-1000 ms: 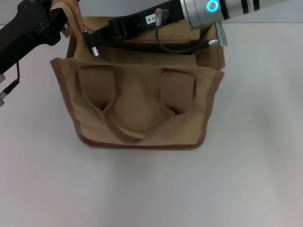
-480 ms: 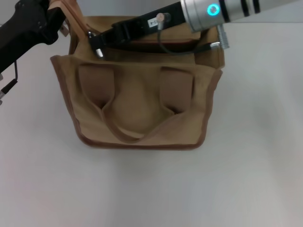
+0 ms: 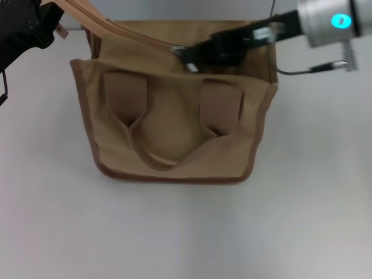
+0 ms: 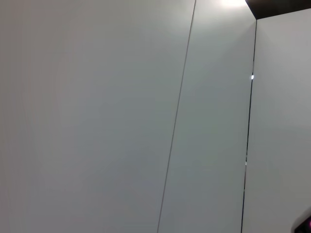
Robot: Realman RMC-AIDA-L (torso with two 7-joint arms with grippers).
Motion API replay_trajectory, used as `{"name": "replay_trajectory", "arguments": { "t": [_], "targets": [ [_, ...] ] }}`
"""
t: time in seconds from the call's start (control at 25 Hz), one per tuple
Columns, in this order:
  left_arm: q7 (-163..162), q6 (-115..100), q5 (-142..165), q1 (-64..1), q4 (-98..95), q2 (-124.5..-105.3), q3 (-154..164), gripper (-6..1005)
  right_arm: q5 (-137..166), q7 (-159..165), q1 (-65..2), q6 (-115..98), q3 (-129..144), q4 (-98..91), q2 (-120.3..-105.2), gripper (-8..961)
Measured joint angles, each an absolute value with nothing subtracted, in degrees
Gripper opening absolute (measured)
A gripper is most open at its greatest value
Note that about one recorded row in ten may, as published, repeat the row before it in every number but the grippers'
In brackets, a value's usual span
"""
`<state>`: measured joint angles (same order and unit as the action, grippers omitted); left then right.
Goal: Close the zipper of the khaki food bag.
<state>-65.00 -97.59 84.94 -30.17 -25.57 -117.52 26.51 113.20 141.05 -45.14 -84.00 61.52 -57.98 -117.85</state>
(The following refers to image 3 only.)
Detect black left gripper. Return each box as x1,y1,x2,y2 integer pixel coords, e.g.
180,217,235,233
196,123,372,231
0,0,66,74

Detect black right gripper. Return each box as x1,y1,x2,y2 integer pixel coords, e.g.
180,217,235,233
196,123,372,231
181,9,305,69

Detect silver metal zipper pull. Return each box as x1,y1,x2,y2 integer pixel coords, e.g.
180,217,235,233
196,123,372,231
171,45,199,73

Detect khaki canvas food bag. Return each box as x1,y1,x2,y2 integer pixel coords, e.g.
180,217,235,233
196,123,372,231
40,0,280,187

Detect dark left gripper cable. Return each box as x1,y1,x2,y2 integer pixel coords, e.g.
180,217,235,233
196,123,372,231
0,69,10,107

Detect gray gripper cable with connector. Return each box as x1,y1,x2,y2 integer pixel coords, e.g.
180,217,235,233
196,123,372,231
276,59,348,77

